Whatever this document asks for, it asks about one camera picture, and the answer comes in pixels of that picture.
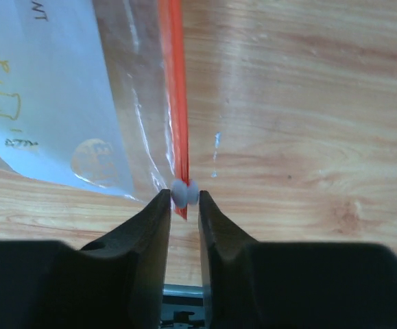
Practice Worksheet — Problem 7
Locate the clear zip top bag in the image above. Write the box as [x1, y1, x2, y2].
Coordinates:
[0, 1, 199, 217]

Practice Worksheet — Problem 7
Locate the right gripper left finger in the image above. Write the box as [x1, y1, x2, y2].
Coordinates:
[0, 190, 171, 328]

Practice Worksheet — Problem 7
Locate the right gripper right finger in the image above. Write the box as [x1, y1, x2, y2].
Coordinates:
[199, 191, 397, 328]

